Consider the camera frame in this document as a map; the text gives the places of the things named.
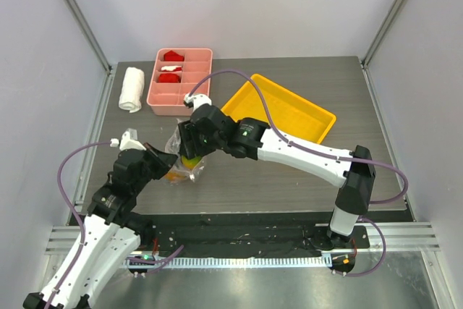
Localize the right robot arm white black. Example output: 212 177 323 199
178 104 376 247

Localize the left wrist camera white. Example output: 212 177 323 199
109 128 146 151

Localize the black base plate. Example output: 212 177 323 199
147 212 370 258

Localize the white red fake food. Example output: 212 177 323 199
160 65 182 72

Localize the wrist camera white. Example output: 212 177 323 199
109 128 146 151
183 93 212 111

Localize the red fake food lower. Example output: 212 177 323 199
157 72 181 83

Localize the red fake food top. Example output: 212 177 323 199
163 50 184 62

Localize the white slotted cable duct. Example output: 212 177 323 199
124 255 332 270

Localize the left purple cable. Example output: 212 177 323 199
43 138 185 309

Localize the clear zip top bag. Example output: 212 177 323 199
164 119 206 185

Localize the pink divided organizer tray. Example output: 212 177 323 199
146 48 213 117

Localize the rolled white towel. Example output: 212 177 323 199
118 67 145 113

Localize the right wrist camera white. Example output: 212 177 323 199
183 93 212 111

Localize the yellow plastic tray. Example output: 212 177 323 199
221 74 336 144

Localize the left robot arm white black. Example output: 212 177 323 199
22 143 178 308

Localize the fake mango orange green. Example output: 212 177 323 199
181 156 202 169

